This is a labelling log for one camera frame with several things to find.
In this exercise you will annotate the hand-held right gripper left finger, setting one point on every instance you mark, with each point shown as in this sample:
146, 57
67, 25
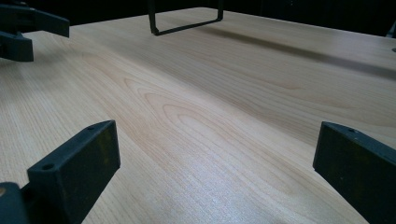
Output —
74, 171

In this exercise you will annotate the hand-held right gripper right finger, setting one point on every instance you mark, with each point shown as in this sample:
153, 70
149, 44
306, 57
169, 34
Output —
358, 168

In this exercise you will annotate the black metal stand frame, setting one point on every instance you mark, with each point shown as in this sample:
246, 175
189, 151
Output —
151, 15

